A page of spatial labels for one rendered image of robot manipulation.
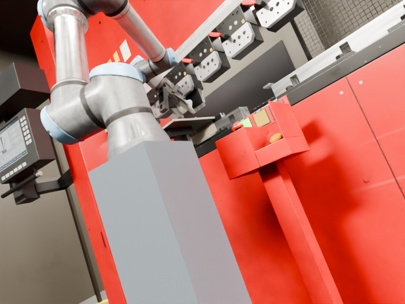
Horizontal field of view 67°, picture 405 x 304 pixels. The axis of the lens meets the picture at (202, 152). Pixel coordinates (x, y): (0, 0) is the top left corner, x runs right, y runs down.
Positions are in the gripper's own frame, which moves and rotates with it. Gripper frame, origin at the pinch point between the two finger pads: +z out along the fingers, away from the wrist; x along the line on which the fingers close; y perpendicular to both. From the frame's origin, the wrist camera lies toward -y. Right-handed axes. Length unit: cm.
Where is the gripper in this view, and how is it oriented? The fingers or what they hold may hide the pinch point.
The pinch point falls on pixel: (188, 115)
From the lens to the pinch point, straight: 148.2
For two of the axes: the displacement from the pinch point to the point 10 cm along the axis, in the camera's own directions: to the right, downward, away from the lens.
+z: 7.1, 6.3, 3.3
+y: 3.0, -6.9, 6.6
